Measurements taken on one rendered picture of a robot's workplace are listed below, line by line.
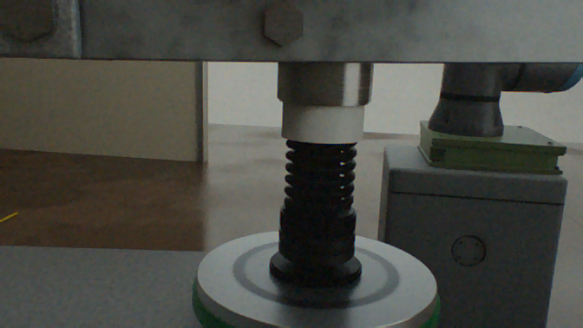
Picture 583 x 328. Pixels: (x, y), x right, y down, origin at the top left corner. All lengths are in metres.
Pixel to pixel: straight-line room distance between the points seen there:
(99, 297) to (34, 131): 5.93
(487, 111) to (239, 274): 1.00
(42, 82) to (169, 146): 1.61
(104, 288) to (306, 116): 0.30
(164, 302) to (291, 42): 0.30
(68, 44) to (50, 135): 6.03
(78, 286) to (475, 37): 0.45
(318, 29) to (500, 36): 0.14
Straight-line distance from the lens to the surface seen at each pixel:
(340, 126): 0.39
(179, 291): 0.55
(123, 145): 5.91
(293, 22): 0.34
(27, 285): 0.60
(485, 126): 1.33
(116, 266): 0.62
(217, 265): 0.46
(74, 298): 0.56
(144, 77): 5.71
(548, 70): 1.41
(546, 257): 1.32
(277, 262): 0.44
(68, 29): 0.32
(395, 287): 0.43
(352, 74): 0.39
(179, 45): 0.34
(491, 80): 1.33
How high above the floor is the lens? 1.08
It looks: 12 degrees down
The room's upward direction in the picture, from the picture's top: 2 degrees clockwise
